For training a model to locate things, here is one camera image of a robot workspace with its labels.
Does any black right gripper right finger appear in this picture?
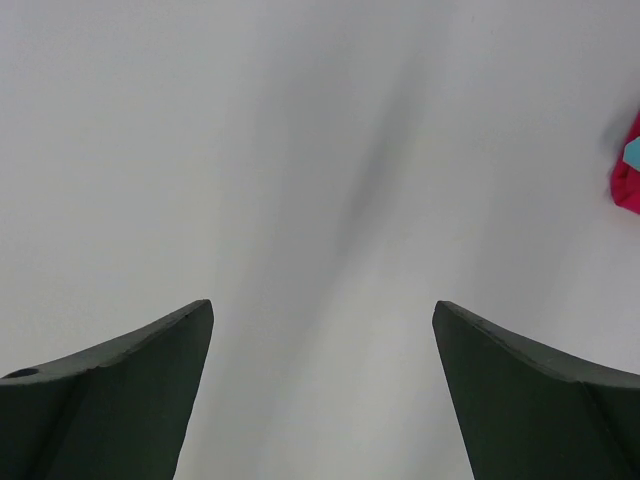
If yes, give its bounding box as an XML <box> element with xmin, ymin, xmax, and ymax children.
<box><xmin>432</xmin><ymin>301</ymin><xmax>639</xmax><ymax>479</ymax></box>

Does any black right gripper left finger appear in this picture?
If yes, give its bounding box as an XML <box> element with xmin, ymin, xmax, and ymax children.
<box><xmin>1</xmin><ymin>300</ymin><xmax>214</xmax><ymax>480</ymax></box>

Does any red folded t shirt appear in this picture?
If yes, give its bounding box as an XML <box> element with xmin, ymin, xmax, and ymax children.
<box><xmin>610</xmin><ymin>114</ymin><xmax>639</xmax><ymax>214</ymax></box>

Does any teal folded t shirt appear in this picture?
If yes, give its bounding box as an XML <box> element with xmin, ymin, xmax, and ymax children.
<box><xmin>622</xmin><ymin>137</ymin><xmax>640</xmax><ymax>171</ymax></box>

